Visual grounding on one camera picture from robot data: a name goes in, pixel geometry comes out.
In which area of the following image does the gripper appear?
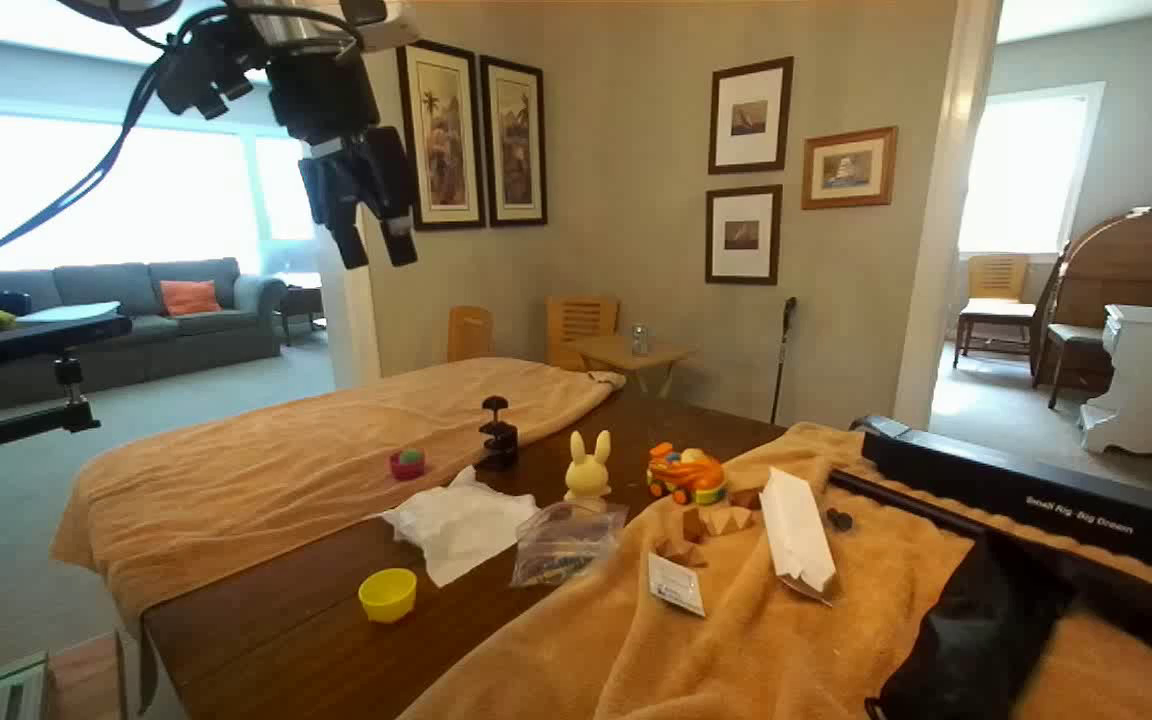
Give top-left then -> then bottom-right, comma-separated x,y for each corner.
264,48 -> 421,272

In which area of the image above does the white napkin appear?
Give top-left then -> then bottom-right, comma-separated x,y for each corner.
380,464 -> 543,589

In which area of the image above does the tall dark framed picture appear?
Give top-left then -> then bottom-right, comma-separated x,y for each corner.
395,40 -> 488,232
478,54 -> 550,228

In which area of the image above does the dark side table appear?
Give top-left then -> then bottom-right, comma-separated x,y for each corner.
279,285 -> 327,347

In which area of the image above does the wooden chair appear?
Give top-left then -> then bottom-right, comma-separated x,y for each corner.
446,304 -> 495,364
545,295 -> 621,372

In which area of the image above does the large window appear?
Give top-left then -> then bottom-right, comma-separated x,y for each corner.
0,108 -> 319,275

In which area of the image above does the orange cushion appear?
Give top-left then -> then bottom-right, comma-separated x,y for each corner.
159,279 -> 223,318

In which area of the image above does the grey sofa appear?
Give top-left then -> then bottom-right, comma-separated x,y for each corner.
0,257 -> 289,417

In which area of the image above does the black clamp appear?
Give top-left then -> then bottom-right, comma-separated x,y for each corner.
475,395 -> 521,474

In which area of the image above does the orange blanket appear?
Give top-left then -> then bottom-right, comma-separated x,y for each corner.
396,421 -> 1152,720
50,356 -> 628,623

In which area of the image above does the small wooden table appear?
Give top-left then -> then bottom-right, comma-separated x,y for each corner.
574,334 -> 699,400

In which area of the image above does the yellow rabbit toy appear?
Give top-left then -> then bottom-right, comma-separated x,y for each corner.
563,429 -> 615,507

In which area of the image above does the dark framed ship picture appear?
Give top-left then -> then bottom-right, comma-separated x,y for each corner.
707,56 -> 796,176
703,184 -> 784,287

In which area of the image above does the yellow bowl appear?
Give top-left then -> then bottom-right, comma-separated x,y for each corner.
357,566 -> 419,625

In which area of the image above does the clear plastic zip bag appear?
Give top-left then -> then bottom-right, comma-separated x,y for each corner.
509,499 -> 630,590

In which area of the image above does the orange toy car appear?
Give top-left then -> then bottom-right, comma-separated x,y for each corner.
645,441 -> 728,507

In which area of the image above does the black walking stick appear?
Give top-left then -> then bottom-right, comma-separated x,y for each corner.
770,295 -> 800,427

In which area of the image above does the small wooden block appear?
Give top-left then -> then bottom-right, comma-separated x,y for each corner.
655,537 -> 708,570

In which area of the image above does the wood framed ship picture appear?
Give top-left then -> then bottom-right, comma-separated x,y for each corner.
801,125 -> 900,212

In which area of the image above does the wooden zigzag block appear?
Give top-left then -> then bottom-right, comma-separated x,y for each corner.
681,487 -> 764,542

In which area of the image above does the white paper sachet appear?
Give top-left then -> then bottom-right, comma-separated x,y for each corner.
647,549 -> 708,619

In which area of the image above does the white paper box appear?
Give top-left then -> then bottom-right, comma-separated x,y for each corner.
757,466 -> 839,607

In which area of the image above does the wooden armchair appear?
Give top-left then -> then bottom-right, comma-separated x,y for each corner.
952,252 -> 1039,370

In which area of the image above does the long black case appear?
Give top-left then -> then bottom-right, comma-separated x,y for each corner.
826,414 -> 1152,585

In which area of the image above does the black cloth bag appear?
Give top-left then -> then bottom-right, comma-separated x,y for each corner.
864,530 -> 1152,720

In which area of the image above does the white cabinet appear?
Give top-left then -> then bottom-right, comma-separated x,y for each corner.
1079,304 -> 1152,468

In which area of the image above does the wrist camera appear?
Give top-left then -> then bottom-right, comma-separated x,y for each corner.
154,18 -> 259,122

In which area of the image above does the camera on mount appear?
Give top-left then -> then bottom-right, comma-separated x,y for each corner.
0,312 -> 134,463

